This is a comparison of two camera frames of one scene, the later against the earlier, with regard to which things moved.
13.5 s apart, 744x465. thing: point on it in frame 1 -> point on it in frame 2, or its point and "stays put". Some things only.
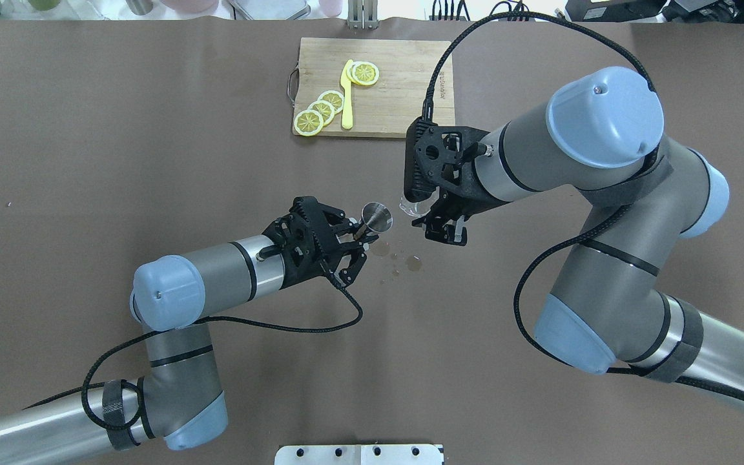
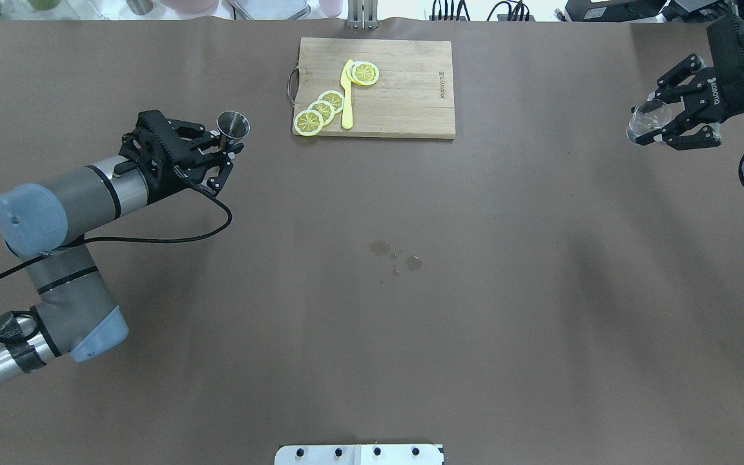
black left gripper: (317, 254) -> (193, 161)
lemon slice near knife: (334, 98) stays put
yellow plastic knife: (347, 119) stays put
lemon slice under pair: (349, 73) stays put
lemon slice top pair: (365, 73) stays put
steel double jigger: (376, 217) -> (232, 124)
